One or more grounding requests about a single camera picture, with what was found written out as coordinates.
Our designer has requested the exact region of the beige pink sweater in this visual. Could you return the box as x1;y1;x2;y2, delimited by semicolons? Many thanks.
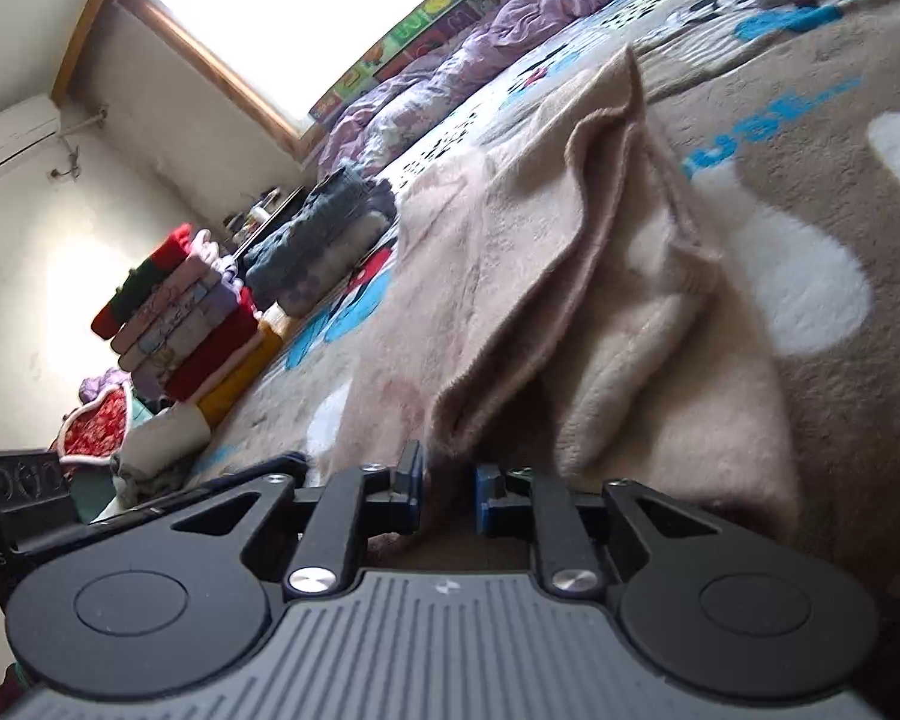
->
317;49;800;538

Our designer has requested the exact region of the red floral quilted item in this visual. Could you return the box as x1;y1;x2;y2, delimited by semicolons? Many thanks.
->
55;385;133;468

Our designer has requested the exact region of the grey knitted garment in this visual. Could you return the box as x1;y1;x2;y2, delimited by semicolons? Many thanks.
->
110;455;190;512

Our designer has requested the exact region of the white fluffy garment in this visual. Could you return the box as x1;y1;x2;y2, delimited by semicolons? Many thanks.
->
113;403;211;481

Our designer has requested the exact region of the mustard yellow folded garment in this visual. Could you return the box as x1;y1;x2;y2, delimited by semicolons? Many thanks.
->
196;322;284;429

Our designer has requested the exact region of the purple folded garment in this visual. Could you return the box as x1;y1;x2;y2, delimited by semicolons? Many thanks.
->
130;281;240;398

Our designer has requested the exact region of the dark red folded garment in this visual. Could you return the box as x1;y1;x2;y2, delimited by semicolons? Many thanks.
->
164;304;258;401

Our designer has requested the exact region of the light blue folded garment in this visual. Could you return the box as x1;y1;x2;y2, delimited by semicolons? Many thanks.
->
118;270;221;372

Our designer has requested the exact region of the folded denim garment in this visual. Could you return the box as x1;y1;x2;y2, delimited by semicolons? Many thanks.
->
242;164;397;304

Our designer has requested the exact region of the pink folded garment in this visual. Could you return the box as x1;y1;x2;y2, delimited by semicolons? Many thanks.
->
110;254;209;355

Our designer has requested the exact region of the cluttered desk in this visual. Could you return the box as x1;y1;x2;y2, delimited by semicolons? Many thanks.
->
224;185;305;257

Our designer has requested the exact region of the white air conditioner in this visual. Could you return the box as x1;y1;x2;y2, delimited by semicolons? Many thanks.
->
0;96;61;169

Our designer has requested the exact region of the Mickey Mouse bed blanket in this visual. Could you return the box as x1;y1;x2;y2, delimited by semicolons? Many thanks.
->
190;0;900;600

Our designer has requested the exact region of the colourful alphabet play mat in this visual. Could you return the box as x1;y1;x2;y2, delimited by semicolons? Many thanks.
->
308;0;500;125

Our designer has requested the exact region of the purple crumpled duvet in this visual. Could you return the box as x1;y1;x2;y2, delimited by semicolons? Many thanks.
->
317;0;611;177

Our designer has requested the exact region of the window with wooden frame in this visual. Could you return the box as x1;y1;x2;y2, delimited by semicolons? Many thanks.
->
52;0;424;163

